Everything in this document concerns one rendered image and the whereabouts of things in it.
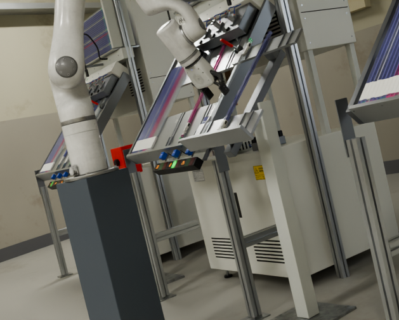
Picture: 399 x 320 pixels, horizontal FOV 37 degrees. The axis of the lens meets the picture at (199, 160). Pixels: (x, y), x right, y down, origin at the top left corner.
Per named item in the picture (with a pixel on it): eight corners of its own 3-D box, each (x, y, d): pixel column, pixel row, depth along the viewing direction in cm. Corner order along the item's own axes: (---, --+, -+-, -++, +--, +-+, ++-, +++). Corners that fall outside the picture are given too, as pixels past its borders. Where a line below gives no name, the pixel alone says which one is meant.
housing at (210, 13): (272, 17, 260) (248, -3, 254) (210, 45, 302) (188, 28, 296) (278, 2, 263) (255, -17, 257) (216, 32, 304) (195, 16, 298)
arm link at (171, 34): (200, 42, 218) (179, 56, 221) (177, 13, 213) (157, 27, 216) (196, 51, 210) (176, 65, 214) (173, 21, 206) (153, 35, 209)
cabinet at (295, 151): (304, 293, 254) (270, 149, 251) (212, 279, 313) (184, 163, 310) (402, 247, 288) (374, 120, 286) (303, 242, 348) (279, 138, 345)
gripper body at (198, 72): (177, 68, 219) (195, 92, 223) (193, 62, 211) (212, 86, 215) (188, 56, 223) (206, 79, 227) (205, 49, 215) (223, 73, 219)
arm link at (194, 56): (173, 65, 218) (178, 71, 219) (188, 59, 211) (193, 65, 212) (186, 50, 222) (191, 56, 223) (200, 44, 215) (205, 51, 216)
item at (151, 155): (212, 150, 238) (198, 141, 235) (137, 164, 294) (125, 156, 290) (213, 148, 238) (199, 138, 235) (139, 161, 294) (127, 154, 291)
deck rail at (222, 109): (215, 150, 236) (203, 141, 233) (212, 150, 238) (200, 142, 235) (276, 7, 259) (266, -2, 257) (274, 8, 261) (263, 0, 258)
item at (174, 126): (208, 144, 237) (202, 140, 236) (134, 159, 293) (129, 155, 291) (226, 104, 243) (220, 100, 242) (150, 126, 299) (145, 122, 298)
